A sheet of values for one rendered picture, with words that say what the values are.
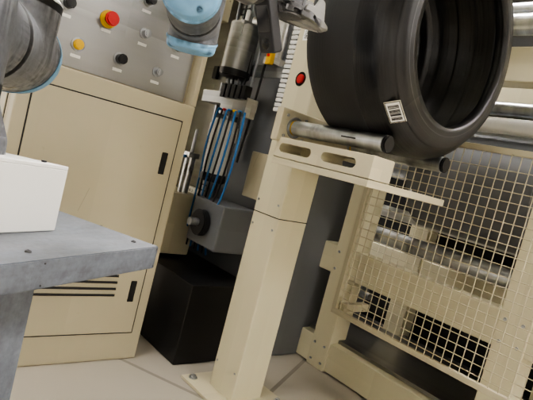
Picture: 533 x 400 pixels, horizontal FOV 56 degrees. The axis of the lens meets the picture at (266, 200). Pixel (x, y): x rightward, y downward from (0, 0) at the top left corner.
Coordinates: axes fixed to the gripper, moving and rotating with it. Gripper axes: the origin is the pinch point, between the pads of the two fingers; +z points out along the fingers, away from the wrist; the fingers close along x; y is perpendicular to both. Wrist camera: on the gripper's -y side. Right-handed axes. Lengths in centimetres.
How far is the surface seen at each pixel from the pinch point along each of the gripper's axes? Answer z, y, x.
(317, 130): 21.3, -19.4, 14.2
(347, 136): 21.3, -19.6, 3.4
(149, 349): 21, -110, 70
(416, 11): 14.6, 9.4, -12.6
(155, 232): 9, -64, 64
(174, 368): 24, -110, 54
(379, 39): 9.8, 1.5, -8.6
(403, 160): 50, -21, 4
